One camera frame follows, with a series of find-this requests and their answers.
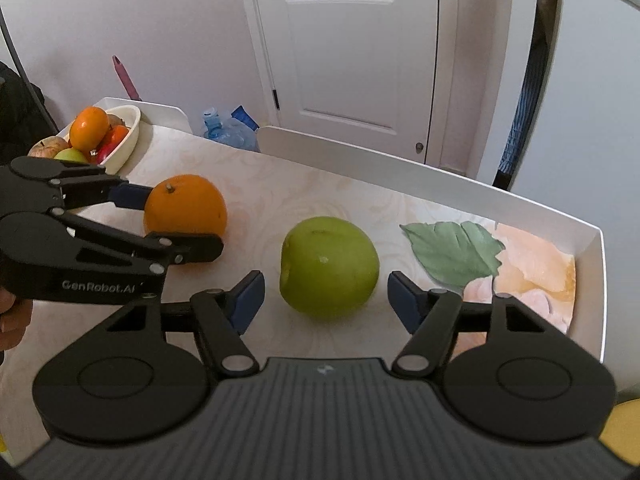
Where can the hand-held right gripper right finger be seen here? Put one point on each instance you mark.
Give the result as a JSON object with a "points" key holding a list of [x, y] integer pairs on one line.
{"points": [[402, 301]]}

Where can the white panel door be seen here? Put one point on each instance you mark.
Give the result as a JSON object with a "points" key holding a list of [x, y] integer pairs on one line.
{"points": [[350, 60]]}

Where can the brown kiwi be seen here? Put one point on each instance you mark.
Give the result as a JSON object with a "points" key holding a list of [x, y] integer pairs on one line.
{"points": [[116, 120]]}

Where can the dark cloth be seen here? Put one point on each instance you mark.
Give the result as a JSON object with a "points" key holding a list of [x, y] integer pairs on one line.
{"points": [[20, 110]]}

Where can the person's left hand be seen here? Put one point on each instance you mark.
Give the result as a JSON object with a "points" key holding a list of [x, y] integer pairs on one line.
{"points": [[12, 325]]}

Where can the clear water bottle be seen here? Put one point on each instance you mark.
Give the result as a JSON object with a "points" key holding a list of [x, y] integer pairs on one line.
{"points": [[227, 132]]}

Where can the large green apple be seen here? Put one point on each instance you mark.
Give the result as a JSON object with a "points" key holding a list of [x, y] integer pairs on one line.
{"points": [[327, 265]]}

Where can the large yellow-red apple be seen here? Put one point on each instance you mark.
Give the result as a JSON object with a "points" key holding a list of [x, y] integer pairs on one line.
{"points": [[47, 149]]}

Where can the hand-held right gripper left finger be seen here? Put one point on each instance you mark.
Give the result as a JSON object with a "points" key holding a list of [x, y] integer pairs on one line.
{"points": [[250, 300]]}

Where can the yellow stool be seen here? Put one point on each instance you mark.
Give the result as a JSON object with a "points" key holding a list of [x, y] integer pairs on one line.
{"points": [[622, 430]]}

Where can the cream oval dish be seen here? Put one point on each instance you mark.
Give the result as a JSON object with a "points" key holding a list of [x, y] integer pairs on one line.
{"points": [[125, 152]]}

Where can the small red tomato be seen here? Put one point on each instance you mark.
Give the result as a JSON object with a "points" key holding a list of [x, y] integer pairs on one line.
{"points": [[118, 135], [104, 152]]}

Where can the large orange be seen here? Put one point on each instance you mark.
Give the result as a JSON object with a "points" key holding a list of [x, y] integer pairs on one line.
{"points": [[89, 127], [185, 205]]}

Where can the pink stick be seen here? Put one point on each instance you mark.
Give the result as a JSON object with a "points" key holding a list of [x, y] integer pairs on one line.
{"points": [[127, 80]]}

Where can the small green apple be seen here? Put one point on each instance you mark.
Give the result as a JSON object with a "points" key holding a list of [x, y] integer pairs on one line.
{"points": [[70, 155]]}

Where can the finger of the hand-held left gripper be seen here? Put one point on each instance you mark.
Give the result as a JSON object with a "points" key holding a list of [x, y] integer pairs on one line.
{"points": [[200, 249], [132, 196]]}

